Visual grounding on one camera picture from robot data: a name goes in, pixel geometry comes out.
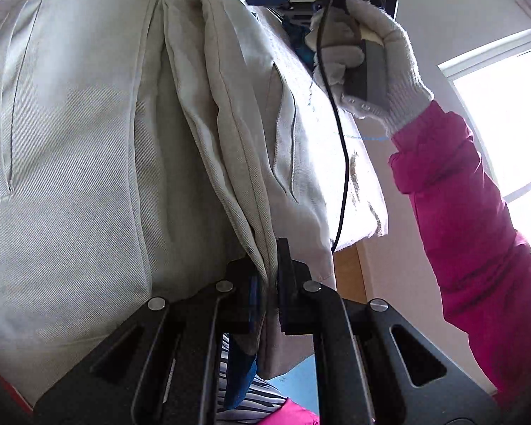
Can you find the window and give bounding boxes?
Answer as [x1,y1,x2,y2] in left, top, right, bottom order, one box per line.
[438,27,531,249]

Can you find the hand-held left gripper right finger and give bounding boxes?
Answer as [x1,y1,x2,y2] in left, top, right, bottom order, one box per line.
[275,238,504,425]

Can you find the person's striped grey garment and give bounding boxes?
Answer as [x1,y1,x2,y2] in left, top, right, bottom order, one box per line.
[217,336,288,425]

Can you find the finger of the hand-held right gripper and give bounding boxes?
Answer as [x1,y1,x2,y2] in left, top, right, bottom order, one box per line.
[247,0,326,14]

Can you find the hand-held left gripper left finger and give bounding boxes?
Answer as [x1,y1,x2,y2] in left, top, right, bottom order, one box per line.
[33,257,263,425]

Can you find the person's pink jacket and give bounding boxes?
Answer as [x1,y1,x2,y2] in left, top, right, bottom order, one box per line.
[259,397,321,425]

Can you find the person's right hand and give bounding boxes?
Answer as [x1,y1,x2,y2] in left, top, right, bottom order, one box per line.
[305,0,434,138]

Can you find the white and blue jacket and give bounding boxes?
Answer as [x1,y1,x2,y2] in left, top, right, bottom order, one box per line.
[0,0,390,410]

